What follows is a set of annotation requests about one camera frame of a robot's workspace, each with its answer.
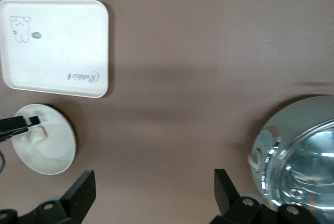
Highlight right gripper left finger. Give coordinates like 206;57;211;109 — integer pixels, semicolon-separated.
28;170;96;224

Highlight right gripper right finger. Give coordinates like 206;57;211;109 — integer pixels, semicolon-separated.
211;168;277;224

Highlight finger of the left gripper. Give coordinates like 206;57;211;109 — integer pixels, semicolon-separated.
0;127;30;141
0;115;42;131

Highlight small white bun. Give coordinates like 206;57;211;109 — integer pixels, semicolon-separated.
30;127;49;146

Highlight cream white bowl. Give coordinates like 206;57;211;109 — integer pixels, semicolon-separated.
11;103;78;175

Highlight cream rabbit print tray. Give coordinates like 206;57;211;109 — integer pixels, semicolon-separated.
0;0;110;99

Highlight glass pot lid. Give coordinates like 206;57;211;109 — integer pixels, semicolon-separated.
260;119;334;224

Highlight stainless steel pot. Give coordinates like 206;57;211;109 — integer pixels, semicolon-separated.
246;93;334;224

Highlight brown table cover mat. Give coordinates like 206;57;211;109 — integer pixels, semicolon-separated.
0;0;334;224

